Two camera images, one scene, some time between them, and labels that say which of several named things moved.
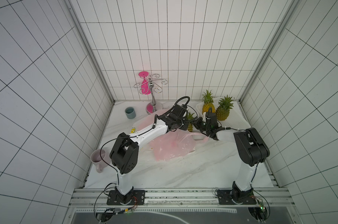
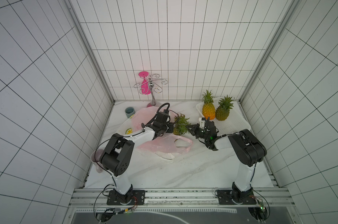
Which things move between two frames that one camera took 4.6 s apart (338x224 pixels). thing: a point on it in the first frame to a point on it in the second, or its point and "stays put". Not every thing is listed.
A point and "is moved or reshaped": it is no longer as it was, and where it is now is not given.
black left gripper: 184,128 to 171,125
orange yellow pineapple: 208,101 stays put
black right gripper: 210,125 to 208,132
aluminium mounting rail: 96,198 stays put
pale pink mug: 96,160 stays put
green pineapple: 189,116 is moved or reshaped
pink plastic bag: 173,144 is moved or reshaped
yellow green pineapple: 223,110 stays put
